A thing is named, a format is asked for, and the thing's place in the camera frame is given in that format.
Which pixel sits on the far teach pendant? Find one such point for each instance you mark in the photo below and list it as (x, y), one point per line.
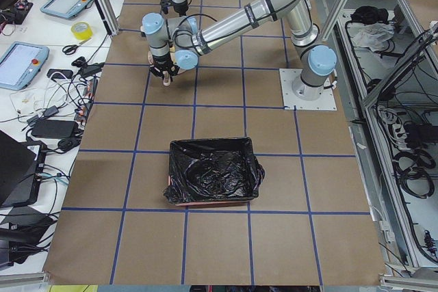
(66, 9)

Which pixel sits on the yellow tape roll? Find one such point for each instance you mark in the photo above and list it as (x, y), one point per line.
(81, 30)

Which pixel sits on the beige dustpan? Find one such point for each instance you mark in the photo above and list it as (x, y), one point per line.
(172, 53)

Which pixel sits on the black smartphone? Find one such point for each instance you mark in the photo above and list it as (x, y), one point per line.
(59, 74)

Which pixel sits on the black lined trash bin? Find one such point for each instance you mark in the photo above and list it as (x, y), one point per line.
(213, 171)

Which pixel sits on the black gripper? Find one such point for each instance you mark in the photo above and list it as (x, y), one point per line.
(163, 62)
(180, 8)

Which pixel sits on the black laptop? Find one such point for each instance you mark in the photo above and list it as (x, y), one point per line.
(21, 166)

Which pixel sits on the black handled scissors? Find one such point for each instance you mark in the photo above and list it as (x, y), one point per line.
(72, 48)

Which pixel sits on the near teach pendant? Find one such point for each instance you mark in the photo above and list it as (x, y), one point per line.
(21, 63)

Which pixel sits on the teach pendant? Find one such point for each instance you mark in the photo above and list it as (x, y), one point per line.
(66, 9)
(21, 63)

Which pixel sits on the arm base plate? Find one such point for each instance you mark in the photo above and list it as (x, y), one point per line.
(298, 96)

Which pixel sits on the crumpled white cloth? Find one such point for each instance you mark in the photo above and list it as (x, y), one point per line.
(375, 37)

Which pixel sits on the large black power brick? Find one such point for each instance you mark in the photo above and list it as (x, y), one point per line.
(54, 129)

